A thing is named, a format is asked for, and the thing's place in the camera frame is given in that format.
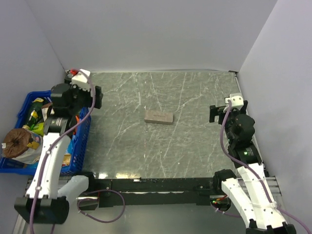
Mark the grey felt glasses case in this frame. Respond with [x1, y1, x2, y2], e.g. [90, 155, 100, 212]
[144, 110, 174, 125]

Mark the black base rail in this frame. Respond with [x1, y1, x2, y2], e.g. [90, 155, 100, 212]
[78, 177, 232, 208]

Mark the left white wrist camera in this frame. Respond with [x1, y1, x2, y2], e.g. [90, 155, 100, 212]
[70, 69, 91, 91]

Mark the blue plastic basket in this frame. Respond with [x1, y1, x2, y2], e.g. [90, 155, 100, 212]
[0, 90, 91, 176]

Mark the aluminium frame rail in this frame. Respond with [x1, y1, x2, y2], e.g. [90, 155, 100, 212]
[238, 176, 282, 197]

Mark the green glass bottle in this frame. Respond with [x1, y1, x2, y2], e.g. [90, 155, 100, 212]
[22, 97, 48, 130]

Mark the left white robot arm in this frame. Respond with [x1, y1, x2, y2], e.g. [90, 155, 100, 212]
[14, 83, 103, 225]

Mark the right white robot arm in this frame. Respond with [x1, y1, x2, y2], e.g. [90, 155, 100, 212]
[209, 94, 296, 234]

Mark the brown round bread bag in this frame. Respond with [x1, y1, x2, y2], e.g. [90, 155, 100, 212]
[2, 128, 43, 164]

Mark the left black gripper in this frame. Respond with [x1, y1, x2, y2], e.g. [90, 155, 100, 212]
[65, 78, 103, 115]

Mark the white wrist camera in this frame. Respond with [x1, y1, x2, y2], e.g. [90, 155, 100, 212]
[70, 69, 91, 91]
[225, 93, 244, 110]

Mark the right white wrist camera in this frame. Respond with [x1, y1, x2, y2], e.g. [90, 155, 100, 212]
[225, 93, 244, 110]

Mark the brown paper bag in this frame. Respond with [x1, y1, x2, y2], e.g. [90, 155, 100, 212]
[41, 102, 54, 122]

